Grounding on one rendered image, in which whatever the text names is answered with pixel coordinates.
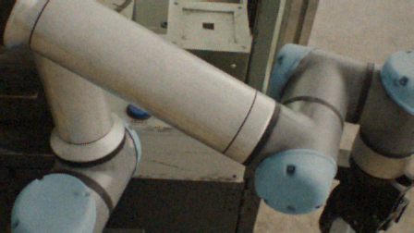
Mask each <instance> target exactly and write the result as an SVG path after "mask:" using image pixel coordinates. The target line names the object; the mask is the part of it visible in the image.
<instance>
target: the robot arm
mask: <svg viewBox="0 0 414 233"><path fill-rule="evenodd" d="M0 45H3V46H4V47H5V48H7V49H9V50H13V49H19V48H21V47H27V48H29V49H31V50H32V52H33V57H34V59H35V63H36V65H37V69H38V71H39V75H40V77H41V82H42V84H43V88H44V91H45V95H46V97H47V102H48V104H49V107H50V109H51V114H52V116H53V120H54V122H55V128H54V129H53V131H52V133H51V139H50V142H51V147H52V150H53V154H54V156H55V165H54V167H53V169H51V172H50V173H49V174H48V175H47V176H43V179H40V180H38V179H35V180H34V181H32V183H31V184H29V185H28V186H27V187H25V188H24V189H23V191H22V192H21V193H20V194H19V196H18V197H17V199H16V200H15V203H14V205H13V209H12V212H11V233H101V232H102V231H103V230H104V226H105V224H106V223H107V220H108V219H109V216H110V215H111V213H112V212H113V210H114V208H116V204H117V202H118V200H119V198H120V197H121V194H122V193H123V191H124V189H125V187H126V186H127V184H128V183H129V180H130V179H131V178H132V177H133V175H134V174H135V171H136V170H137V166H138V163H139V161H140V156H141V145H140V139H139V137H138V135H137V133H136V132H135V130H134V129H129V127H128V126H129V123H127V122H126V121H125V120H123V119H121V118H120V117H119V116H117V115H116V114H113V113H112V112H111V109H110V106H109V101H108V97H107V92H109V93H112V94H113V95H115V96H116V97H119V98H120V99H122V100H123V101H126V102H128V103H129V104H131V105H134V106H135V107H137V108H139V109H141V110H142V111H144V112H145V113H147V114H149V115H150V116H153V117H156V118H157V119H159V120H161V121H163V122H164V123H166V124H167V125H169V126H171V127H172V128H175V129H177V130H179V131H181V132H183V133H186V135H188V136H190V137H191V138H193V139H194V140H197V141H199V142H201V143H203V144H205V145H207V146H208V147H210V148H212V149H214V150H216V151H217V152H219V153H221V154H223V155H225V156H227V157H229V158H230V159H232V160H234V161H235V162H238V163H239V164H242V165H243V166H245V167H247V168H248V169H249V170H252V171H254V172H255V174H254V177H255V182H254V186H255V190H256V192H257V194H258V196H259V197H260V198H262V199H263V200H264V203H266V205H268V206H270V208H272V209H274V210H276V211H278V212H282V213H284V214H290V215H304V214H309V213H311V212H314V211H316V210H318V209H319V208H321V207H322V206H323V205H324V203H325V202H326V205H325V206H324V209H323V211H322V213H321V215H320V218H319V221H318V225H319V229H320V231H321V233H377V232H378V231H381V230H383V231H387V230H388V228H389V227H391V226H392V225H393V224H394V222H395V223H396V224H397V223H398V222H399V220H400V218H401V217H402V214H403V213H404V212H405V210H406V207H408V204H409V202H410V200H408V198H406V197H405V195H406V192H407V191H408V190H410V189H411V188H413V187H414V176H413V175H412V174H410V173H409V172H408V168H409V166H410V164H411V162H412V159H414V51H407V52H404V51H397V52H395V53H392V54H391V55H390V56H388V57H387V58H386V61H384V63H382V64H381V65H378V64H376V63H368V62H365V61H360V60H358V59H353V58H350V57H346V56H343V55H337V54H335V53H329V52H326V51H323V50H320V49H319V48H318V47H305V46H302V45H295V44H293V43H288V44H286V45H284V46H283V47H282V48H281V49H280V51H279V53H278V57H277V58H276V63H275V65H274V71H273V73H272V77H271V80H270V85H269V89H268V96H266V95H264V94H263V93H260V92H258V91H256V90H255V89H253V88H252V87H250V86H248V85H246V84H245V83H243V82H242V81H239V80H237V79H235V78H234V77H232V76H230V75H227V74H226V73H224V71H222V70H220V69H218V68H216V67H214V66H212V65H210V64H209V63H206V62H205V61H203V60H201V59H199V58H198V57H196V56H195V55H192V54H191V53H189V52H188V51H185V50H184V49H181V48H180V47H178V46H177V45H175V44H173V43H170V42H169V41H167V40H166V39H164V38H163V37H160V36H159V35H157V34H155V33H154V32H152V31H149V30H147V29H145V28H144V27H142V26H141V25H139V24H137V23H135V22H134V21H133V20H131V19H129V18H126V17H124V16H123V15H120V14H119V13H117V12H115V11H114V10H113V9H110V8H109V7H108V6H105V5H103V4H101V3H99V2H98V1H95V0H0ZM345 122H347V123H351V124H354V125H359V130H358V131H357V133H356V137H355V138H354V141H353V143H352V147H351V151H350V150H342V149H339V148H340V141H341V138H342V131H343V129H344V123H345ZM332 179H336V180H339V182H340V183H339V184H338V185H336V186H335V187H334V188H333V189H332V191H331V192H330V195H329V197H328V194H329V191H330V188H331V185H332ZM400 210H401V212H400ZM399 212H400V214H399ZM398 214H399V216H397V215H398Z"/></svg>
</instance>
